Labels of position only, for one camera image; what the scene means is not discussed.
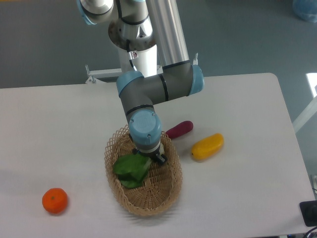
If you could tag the orange tangerine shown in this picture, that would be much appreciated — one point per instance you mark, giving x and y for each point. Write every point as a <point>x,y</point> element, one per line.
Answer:
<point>55,200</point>

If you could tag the woven wicker basket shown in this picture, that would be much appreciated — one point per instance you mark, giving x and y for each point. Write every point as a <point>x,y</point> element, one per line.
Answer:
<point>160,188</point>

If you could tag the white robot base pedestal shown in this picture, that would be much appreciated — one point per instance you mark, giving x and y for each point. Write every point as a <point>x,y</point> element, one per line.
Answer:
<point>136,46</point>

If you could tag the black device at table edge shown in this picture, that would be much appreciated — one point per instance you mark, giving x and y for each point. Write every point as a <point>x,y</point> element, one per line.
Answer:
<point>309,212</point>

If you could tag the green bok choy vegetable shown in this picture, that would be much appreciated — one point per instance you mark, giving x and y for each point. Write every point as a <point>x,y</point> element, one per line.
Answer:
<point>131,169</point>

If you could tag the white metal mounting frame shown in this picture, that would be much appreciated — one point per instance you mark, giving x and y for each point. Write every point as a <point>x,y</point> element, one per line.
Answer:
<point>100,76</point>

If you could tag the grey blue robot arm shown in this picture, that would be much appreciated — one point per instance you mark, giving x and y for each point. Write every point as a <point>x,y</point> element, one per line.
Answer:
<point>176,76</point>

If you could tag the purple sweet potato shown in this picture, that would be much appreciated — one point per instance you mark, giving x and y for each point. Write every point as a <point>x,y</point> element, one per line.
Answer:
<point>180,129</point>

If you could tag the yellow mango fruit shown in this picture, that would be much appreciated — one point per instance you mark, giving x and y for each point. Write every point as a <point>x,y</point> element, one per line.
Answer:
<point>207,147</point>

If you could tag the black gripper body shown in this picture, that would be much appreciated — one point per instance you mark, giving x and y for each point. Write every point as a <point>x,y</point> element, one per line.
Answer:
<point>148,153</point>

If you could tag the blue bag in background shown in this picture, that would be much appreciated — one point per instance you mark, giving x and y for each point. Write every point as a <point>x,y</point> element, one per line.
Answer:
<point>305,9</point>

